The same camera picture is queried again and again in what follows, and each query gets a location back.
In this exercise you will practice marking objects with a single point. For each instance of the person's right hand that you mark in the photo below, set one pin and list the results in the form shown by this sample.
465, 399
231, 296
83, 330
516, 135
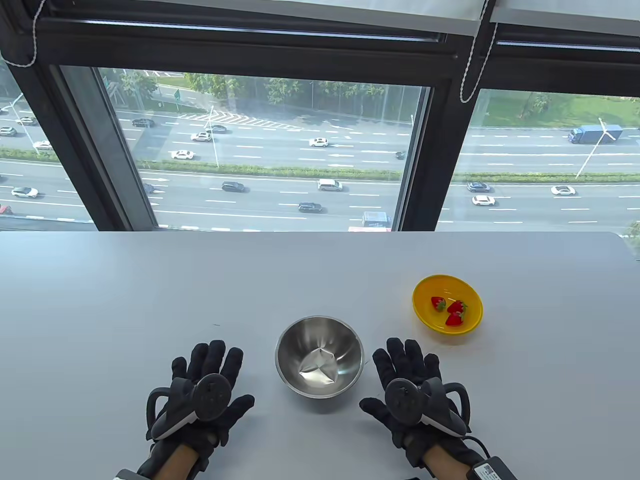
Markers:
400, 360

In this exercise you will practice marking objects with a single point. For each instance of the person's right forearm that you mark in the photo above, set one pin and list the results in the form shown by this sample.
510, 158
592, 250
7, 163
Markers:
442, 465

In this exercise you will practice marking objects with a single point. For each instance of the black right hand controller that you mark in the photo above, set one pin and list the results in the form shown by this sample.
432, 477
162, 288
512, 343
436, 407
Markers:
402, 400

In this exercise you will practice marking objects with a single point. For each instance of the person's left forearm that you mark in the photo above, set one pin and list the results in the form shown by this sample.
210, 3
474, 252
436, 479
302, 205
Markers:
175, 465

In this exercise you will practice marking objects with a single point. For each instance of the black window frame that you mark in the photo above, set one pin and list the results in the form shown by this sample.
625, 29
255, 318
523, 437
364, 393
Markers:
250, 50

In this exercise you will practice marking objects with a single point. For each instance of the small red strawberry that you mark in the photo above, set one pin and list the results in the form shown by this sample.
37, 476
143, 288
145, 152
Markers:
438, 303

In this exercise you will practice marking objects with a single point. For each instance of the yellow plastic bowl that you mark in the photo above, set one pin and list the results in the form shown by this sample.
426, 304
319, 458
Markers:
450, 287

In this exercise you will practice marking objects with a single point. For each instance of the black left hand controller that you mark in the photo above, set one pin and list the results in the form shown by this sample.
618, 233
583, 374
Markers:
210, 397

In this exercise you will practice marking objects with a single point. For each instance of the wide white roller blind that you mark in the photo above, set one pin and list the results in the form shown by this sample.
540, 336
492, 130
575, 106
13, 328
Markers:
400, 15

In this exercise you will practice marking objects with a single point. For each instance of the stainless steel mixing bowl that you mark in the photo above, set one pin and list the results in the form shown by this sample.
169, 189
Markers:
320, 360

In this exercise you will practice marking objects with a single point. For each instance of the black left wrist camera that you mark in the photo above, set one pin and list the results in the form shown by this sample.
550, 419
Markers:
125, 475

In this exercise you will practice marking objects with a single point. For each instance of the narrow white roller blind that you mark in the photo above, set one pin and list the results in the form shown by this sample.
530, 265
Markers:
575, 12

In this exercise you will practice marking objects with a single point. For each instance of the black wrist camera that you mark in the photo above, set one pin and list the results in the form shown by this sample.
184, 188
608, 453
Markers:
492, 470
125, 475

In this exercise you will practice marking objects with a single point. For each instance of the black hand controller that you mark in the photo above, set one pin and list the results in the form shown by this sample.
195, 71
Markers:
402, 400
210, 397

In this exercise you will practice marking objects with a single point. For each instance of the person's left hand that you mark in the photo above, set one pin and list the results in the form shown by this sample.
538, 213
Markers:
220, 360

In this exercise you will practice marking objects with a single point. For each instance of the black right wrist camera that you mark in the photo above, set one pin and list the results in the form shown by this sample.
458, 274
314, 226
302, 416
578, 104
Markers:
492, 470

